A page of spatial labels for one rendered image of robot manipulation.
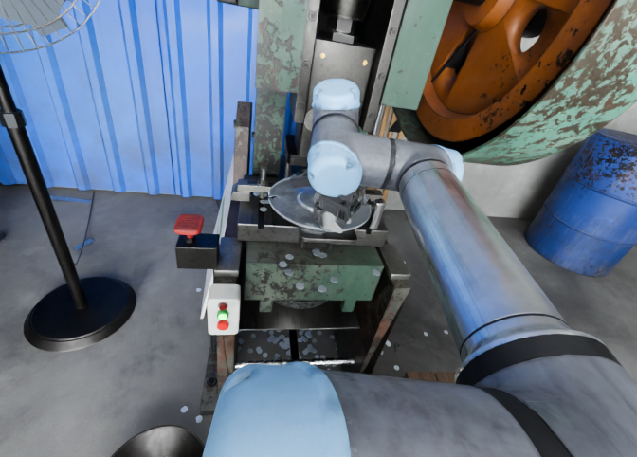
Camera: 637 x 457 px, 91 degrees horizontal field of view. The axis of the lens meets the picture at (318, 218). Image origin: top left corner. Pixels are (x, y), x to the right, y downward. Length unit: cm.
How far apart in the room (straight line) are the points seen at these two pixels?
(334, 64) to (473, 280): 63
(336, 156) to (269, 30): 40
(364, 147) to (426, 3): 43
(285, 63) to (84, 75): 164
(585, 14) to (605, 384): 62
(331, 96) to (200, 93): 163
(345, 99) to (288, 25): 29
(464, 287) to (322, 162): 23
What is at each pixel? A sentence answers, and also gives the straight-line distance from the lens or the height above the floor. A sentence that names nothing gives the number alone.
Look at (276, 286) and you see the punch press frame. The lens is 91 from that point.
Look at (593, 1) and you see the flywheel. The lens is 75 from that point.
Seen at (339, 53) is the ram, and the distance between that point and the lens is 80.
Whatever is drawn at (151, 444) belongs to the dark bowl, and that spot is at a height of 4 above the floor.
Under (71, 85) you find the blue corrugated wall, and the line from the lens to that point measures 230.
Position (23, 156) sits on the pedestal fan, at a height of 72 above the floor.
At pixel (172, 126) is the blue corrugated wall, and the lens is 217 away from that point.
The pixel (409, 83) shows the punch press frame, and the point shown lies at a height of 112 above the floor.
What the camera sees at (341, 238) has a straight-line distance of 75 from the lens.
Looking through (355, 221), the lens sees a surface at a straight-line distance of 82.
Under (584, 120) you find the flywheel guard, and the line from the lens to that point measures 79.
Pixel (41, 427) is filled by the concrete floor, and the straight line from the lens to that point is 147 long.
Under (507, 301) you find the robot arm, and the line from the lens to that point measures 26.
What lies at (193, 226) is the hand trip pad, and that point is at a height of 76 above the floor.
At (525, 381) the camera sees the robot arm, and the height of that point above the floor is 107.
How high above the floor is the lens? 122
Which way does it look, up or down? 33 degrees down
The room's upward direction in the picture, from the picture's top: 11 degrees clockwise
